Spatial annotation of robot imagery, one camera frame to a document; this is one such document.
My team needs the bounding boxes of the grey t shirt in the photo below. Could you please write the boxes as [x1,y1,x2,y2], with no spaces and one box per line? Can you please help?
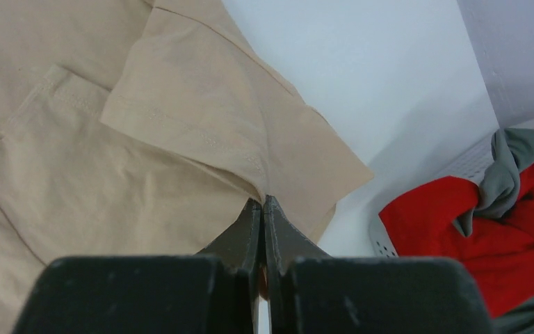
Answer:
[453,128,534,333]

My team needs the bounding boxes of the red t shirt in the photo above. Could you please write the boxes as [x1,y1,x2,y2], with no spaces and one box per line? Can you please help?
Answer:
[380,163,534,317]

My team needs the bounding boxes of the white plastic laundry basket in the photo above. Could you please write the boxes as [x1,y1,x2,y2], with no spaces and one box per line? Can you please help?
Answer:
[369,118,534,257]

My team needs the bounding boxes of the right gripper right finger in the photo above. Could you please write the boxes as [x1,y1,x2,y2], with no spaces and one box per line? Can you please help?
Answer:
[263,196,494,333]

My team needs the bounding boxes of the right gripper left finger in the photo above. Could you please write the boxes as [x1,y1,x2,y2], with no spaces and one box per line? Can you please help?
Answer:
[13,200,261,333]

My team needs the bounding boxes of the beige t shirt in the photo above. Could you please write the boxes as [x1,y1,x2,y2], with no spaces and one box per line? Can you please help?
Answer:
[0,1,373,333]

